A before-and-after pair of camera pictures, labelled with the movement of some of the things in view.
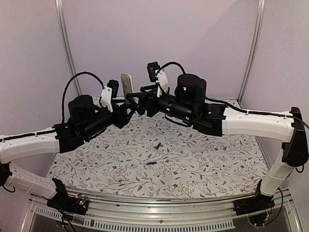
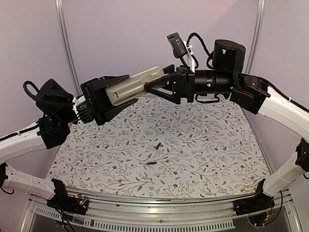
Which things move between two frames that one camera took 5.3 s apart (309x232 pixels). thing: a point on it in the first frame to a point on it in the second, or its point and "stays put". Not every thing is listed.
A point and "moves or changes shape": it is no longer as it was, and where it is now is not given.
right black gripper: [149, 97] to [182, 82]
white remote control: [127, 85] moves or changes shape
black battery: [151, 163] stays put
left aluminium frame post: [60, 9] stays put
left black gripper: [121, 119] to [91, 90]
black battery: [158, 146] stays put
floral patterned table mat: [150, 152] stays put
